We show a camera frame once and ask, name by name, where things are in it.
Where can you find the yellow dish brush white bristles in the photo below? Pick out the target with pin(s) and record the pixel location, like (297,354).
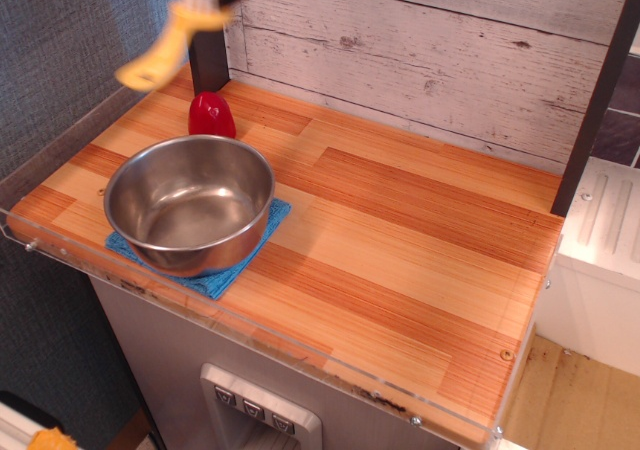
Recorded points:
(160,63)

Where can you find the stainless steel pot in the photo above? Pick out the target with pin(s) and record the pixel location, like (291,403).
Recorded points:
(191,205)

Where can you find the red toy pepper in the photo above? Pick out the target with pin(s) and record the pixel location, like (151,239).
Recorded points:
(210,114)

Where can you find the blue cloth mat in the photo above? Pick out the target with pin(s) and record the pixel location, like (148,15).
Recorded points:
(215,284)

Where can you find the grey dispenser button panel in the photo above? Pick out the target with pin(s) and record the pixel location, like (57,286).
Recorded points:
(247,416)

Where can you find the yellow object bottom left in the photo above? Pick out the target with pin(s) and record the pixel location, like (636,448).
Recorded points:
(51,439)

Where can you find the white toy sink unit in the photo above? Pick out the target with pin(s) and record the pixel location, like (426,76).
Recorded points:
(590,300)

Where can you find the dark left shelf post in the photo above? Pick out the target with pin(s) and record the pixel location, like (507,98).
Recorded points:
(207,52)

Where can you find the dark shelf post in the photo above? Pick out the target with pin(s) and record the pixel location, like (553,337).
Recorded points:
(610,72)
(207,52)

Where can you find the dark right shelf post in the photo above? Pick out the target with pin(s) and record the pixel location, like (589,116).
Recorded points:
(610,72)

